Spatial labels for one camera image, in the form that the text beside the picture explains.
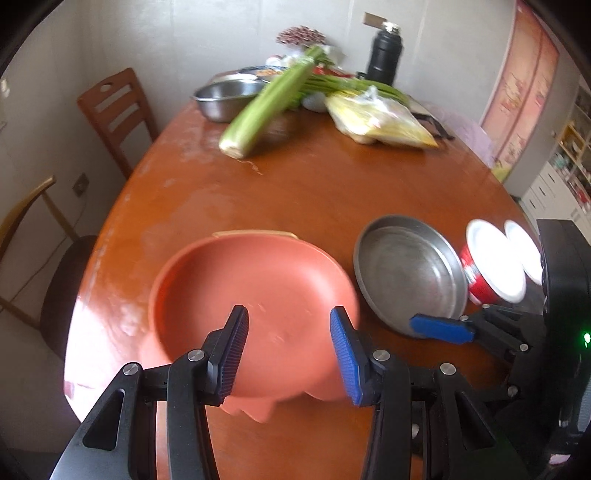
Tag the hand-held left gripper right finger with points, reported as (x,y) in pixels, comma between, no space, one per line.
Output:
(344,355)

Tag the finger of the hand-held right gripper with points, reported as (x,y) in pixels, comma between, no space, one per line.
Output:
(438,328)

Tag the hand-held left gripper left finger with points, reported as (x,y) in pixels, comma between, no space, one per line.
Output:
(231,350)

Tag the pink crab-shaped plate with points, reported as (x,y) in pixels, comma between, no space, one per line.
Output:
(258,295)

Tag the stainless steel plate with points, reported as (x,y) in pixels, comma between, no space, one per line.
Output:
(408,272)

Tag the red and white bowl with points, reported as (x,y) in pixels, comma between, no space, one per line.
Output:
(524,249)
(496,267)

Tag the white shelf cabinet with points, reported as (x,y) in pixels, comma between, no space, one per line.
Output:
(565,175)

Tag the dark cushioned chair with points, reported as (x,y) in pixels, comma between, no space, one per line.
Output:
(64,286)

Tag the purple cloth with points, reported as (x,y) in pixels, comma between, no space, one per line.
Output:
(461,131)

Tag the yellow food in plastic bag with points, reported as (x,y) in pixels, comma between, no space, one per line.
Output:
(378,120)

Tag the pink cartoon print wardrobe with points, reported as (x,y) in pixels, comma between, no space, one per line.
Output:
(517,92)

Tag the long celery bunch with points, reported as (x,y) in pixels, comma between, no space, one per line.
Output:
(263,104)

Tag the stainless steel basin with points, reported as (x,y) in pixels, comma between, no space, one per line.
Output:
(221,99)

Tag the short celery bunch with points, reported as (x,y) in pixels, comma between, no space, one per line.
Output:
(364,87)

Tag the fruit in white foam net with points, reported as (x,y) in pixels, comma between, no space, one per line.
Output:
(316,101)

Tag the brown wooden slat chair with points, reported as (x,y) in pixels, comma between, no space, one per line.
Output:
(117,115)

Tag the black thermos bottle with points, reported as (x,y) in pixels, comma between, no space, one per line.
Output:
(384,53)

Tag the red food package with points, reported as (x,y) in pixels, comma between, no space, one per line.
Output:
(325,70)

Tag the floral tissue box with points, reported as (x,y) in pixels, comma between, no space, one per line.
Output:
(302,37)

